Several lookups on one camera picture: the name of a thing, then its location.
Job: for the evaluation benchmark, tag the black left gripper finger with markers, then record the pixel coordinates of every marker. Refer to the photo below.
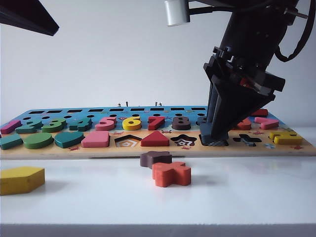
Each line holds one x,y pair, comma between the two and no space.
24,14

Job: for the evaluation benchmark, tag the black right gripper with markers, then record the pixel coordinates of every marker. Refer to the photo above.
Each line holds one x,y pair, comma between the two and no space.
247,76

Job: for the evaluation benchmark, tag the dark blue square block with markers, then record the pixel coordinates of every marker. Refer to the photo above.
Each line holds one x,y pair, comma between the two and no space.
203,129

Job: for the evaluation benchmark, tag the dark blue number nine piece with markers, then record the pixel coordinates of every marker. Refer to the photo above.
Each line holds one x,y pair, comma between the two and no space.
200,119

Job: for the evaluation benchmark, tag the red zero puzzle piece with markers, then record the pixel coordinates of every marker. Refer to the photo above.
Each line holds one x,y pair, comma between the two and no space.
244,126

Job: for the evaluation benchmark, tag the red minus sign piece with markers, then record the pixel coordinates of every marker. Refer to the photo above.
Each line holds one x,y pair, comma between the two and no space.
261,113

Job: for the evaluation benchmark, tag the pink greater-than sign piece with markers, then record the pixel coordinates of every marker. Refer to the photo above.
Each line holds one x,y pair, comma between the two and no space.
267,124

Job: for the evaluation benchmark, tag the brown number eight piece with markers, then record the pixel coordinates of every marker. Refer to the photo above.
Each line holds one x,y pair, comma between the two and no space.
177,127

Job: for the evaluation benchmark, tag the yellow math sign piece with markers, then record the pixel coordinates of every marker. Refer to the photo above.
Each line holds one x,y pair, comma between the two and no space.
284,140

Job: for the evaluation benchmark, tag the red number seven piece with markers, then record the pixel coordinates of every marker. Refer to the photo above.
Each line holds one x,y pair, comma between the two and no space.
154,126

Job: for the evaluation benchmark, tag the red triangle block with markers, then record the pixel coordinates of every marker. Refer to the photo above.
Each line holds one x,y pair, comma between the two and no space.
155,141

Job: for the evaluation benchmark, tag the orange cross block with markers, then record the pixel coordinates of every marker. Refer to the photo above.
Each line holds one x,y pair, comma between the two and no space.
170,175

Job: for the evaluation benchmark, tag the brown star block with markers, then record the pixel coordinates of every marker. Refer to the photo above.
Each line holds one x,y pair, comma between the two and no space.
150,160

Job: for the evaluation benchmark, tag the yellow number six piece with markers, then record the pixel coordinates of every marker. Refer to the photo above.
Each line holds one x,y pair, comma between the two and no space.
130,127

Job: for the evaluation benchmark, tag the white cylindrical module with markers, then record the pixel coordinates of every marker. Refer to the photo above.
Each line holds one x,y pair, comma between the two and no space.
176,13

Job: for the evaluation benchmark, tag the pink number one piece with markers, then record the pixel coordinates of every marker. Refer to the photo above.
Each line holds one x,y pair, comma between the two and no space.
10,127

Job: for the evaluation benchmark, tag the teal number two piece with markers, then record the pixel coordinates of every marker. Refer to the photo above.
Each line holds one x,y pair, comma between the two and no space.
27,129

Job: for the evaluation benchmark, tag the green number three piece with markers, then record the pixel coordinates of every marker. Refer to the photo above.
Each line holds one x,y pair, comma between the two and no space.
50,129

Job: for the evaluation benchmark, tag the pink number five piece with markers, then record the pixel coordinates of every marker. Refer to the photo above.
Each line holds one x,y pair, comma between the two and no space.
105,126

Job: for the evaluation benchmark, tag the dark green number four piece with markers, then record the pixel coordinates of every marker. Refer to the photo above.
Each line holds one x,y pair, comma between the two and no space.
81,127

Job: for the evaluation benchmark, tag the green oval block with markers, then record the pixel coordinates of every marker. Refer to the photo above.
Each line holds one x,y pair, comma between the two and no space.
38,141

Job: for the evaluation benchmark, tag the teal rectangle block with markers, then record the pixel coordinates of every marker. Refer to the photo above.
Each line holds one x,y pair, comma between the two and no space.
11,143

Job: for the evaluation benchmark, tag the teal rounded shape block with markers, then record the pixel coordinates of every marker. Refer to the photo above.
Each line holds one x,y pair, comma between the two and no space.
69,140

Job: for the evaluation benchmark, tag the pink trapezoid block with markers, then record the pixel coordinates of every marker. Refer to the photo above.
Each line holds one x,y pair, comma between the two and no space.
95,140

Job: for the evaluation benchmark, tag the colourful wooden puzzle board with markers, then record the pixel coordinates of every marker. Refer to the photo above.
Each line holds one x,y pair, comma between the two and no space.
61,151

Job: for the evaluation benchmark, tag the yellow pentagon block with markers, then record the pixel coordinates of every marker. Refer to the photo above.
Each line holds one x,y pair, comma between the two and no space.
19,181

